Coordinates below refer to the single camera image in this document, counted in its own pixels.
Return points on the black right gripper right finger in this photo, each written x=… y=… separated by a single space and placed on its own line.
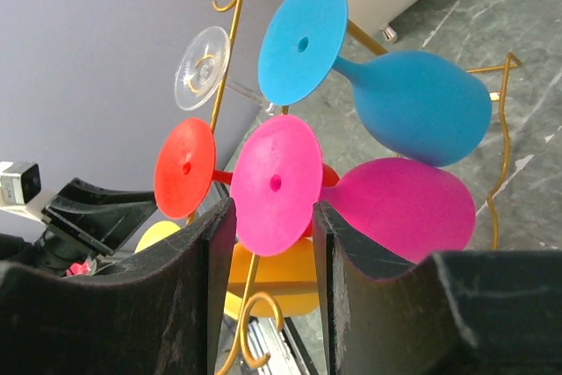
x=472 y=312

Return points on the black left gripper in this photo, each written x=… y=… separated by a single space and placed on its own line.
x=86 y=221

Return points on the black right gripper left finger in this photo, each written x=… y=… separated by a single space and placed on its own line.
x=156 y=312

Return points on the pink wine glass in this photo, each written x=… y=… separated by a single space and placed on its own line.
x=408 y=207

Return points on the blue wine glass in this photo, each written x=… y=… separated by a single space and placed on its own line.
x=415 y=103

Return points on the red wine glass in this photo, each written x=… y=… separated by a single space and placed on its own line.
x=184 y=168

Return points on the orange wine glass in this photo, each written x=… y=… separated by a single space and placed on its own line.
x=289 y=277

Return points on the clear wine glass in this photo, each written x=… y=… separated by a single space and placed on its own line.
x=202 y=68

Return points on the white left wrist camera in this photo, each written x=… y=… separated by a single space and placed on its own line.
x=22 y=193

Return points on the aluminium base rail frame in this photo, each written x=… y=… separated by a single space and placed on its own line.
x=297 y=349

